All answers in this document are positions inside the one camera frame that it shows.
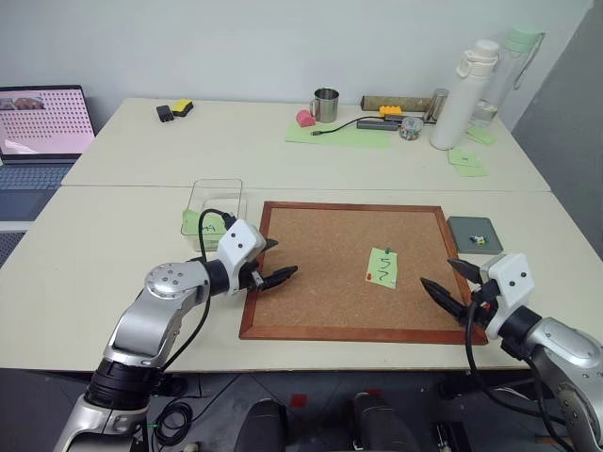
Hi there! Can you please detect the grey perforated panel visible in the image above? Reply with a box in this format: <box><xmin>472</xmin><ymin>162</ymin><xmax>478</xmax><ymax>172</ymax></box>
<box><xmin>0</xmin><ymin>230</ymin><xmax>25</xmax><ymax>270</ymax></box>

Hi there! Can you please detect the clear bottle with green lid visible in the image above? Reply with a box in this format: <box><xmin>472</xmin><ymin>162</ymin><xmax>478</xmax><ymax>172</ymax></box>
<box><xmin>469</xmin><ymin>26</ymin><xmax>547</xmax><ymax>130</ymax></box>

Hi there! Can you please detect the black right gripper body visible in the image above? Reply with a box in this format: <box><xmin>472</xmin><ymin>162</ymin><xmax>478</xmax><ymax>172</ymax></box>
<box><xmin>466</xmin><ymin>279</ymin><xmax>500</xmax><ymax>327</ymax></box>

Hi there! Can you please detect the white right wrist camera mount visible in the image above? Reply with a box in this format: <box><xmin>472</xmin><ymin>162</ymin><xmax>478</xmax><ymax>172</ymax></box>
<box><xmin>480</xmin><ymin>252</ymin><xmax>536</xmax><ymax>341</ymax></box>

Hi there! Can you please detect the open laptop computer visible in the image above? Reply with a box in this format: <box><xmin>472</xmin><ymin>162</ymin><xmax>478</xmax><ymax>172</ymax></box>
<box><xmin>0</xmin><ymin>85</ymin><xmax>98</xmax><ymax>223</ymax></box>

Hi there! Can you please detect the dark rounded shape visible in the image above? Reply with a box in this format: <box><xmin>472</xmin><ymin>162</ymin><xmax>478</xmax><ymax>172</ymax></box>
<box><xmin>351</xmin><ymin>391</ymin><xmax>421</xmax><ymax>452</ymax></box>
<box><xmin>239</xmin><ymin>396</ymin><xmax>289</xmax><ymax>452</ymax></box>

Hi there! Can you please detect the grey square tray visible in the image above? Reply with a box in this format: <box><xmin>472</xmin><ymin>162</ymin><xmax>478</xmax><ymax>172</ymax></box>
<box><xmin>446</xmin><ymin>216</ymin><xmax>505</xmax><ymax>256</ymax></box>

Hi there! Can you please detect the large green paper sheet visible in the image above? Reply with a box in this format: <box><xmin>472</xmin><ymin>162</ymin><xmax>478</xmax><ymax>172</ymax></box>
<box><xmin>284</xmin><ymin>117</ymin><xmax>393</xmax><ymax>151</ymax></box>

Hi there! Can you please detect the grey USB hub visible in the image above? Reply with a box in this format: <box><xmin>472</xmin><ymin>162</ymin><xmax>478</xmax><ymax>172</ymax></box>
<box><xmin>355</xmin><ymin>118</ymin><xmax>398</xmax><ymax>132</ymax></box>

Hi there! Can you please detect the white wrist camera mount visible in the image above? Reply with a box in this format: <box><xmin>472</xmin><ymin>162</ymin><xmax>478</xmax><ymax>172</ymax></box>
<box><xmin>480</xmin><ymin>252</ymin><xmax>536</xmax><ymax>341</ymax></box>
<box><xmin>217</xmin><ymin>218</ymin><xmax>268</xmax><ymax>297</ymax></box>

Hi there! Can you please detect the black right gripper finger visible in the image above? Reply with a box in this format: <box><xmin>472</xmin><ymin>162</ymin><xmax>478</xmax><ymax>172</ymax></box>
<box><xmin>419</xmin><ymin>277</ymin><xmax>473</xmax><ymax>327</ymax></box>
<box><xmin>447</xmin><ymin>257</ymin><xmax>484</xmax><ymax>286</ymax></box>

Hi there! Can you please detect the black USB cable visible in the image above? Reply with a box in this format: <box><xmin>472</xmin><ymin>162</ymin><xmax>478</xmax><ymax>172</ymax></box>
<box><xmin>312</xmin><ymin>117</ymin><xmax>362</xmax><ymax>138</ymax></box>

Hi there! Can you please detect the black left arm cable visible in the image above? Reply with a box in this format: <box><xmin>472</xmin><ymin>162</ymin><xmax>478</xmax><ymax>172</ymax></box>
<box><xmin>153</xmin><ymin>208</ymin><xmax>238</xmax><ymax>376</ymax></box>

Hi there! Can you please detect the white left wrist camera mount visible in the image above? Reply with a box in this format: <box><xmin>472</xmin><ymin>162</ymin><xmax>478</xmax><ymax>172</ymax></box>
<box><xmin>217</xmin><ymin>218</ymin><xmax>268</xmax><ymax>297</ymax></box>

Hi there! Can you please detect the wood-framed cork board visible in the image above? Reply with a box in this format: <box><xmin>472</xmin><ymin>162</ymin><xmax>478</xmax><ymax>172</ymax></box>
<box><xmin>237</xmin><ymin>201</ymin><xmax>488</xmax><ymax>347</ymax></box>

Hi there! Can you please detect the green handwritten paper note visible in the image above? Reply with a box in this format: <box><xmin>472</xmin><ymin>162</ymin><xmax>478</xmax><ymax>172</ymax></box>
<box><xmin>181</xmin><ymin>209</ymin><xmax>228</xmax><ymax>239</ymax></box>
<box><xmin>364</xmin><ymin>247</ymin><xmax>399</xmax><ymax>290</ymax></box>

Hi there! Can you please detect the clear plastic container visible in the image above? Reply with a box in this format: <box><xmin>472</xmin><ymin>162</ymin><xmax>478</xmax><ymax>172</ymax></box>
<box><xmin>186</xmin><ymin>178</ymin><xmax>249</xmax><ymax>251</ymax></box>

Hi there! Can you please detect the black floor cable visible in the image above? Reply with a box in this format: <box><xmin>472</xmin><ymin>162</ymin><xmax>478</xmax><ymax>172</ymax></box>
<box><xmin>154</xmin><ymin>396</ymin><xmax>195</xmax><ymax>446</ymax></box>

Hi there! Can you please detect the silver metal cylinder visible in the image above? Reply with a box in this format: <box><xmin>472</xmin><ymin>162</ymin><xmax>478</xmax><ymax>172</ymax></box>
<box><xmin>423</xmin><ymin>88</ymin><xmax>450</xmax><ymax>125</ymax></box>

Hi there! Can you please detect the stainless steel mug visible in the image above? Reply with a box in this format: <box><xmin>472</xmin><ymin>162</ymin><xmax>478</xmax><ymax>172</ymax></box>
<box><xmin>308</xmin><ymin>87</ymin><xmax>341</xmax><ymax>123</ymax></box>

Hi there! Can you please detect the small green paper note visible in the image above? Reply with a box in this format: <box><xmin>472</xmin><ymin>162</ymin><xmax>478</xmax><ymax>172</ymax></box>
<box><xmin>453</xmin><ymin>158</ymin><xmax>489</xmax><ymax>178</ymax></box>
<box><xmin>448</xmin><ymin>146</ymin><xmax>478</xmax><ymax>167</ymax></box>
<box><xmin>465</xmin><ymin>126</ymin><xmax>498</xmax><ymax>146</ymax></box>

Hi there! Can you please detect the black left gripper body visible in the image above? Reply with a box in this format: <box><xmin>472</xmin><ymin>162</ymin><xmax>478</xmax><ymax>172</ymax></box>
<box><xmin>236</xmin><ymin>261</ymin><xmax>266</xmax><ymax>293</ymax></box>

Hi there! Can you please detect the tall white water bottle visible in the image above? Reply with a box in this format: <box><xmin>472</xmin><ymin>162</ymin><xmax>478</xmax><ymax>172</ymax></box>
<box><xmin>429</xmin><ymin>39</ymin><xmax>501</xmax><ymax>152</ymax></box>

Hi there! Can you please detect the small glass jar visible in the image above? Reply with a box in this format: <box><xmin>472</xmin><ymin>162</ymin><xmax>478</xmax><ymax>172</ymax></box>
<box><xmin>399</xmin><ymin>116</ymin><xmax>426</xmax><ymax>141</ymax></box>

